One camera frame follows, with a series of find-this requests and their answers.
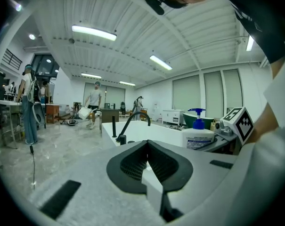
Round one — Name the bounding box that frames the white bucket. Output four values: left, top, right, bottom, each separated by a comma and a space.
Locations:
78, 105, 96, 121

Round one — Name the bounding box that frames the white bathtub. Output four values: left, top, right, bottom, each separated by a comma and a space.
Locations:
101, 121, 187, 148

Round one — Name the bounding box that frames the white cabinet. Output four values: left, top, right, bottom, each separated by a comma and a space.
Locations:
162, 109, 185, 125

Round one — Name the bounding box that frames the person's black shirt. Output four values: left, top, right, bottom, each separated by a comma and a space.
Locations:
221, 0, 285, 65

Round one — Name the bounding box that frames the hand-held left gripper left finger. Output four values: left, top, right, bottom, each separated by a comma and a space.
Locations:
106, 139, 149, 195

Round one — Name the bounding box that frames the dark wooden cabinet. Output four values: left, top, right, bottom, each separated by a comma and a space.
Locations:
100, 103, 121, 124

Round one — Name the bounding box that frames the black curved faucet spout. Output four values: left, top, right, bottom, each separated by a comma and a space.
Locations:
115, 111, 152, 143

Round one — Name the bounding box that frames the black floor cable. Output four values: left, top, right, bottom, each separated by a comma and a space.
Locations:
28, 144, 37, 186

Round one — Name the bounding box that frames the white bottle with blue cap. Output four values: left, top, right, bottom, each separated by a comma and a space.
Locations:
181, 107, 216, 151

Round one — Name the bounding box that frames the black head-worn camera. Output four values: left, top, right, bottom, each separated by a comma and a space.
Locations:
145, 0, 165, 16

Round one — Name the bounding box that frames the white sink on metal stand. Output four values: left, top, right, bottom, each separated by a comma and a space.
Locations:
0, 99, 24, 150

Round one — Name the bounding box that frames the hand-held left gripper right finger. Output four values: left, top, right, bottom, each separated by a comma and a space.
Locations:
147, 139, 194, 222

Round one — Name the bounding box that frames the tangle of cables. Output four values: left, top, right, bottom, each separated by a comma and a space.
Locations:
64, 118, 79, 127

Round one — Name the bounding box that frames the dark green tub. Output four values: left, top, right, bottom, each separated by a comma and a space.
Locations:
182, 112, 215, 129

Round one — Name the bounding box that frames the wooden vanity with white sink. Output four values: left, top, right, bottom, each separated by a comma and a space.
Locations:
45, 103, 61, 124

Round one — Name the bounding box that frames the grey toilet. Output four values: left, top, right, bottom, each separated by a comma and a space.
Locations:
33, 102, 47, 129

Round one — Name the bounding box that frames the person's right forearm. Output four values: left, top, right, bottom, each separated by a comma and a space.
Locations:
247, 101, 281, 144

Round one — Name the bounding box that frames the wide grey window blind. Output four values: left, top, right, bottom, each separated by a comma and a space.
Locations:
84, 82, 126, 108

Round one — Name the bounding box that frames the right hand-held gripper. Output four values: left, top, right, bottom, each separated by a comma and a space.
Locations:
195, 106, 255, 154

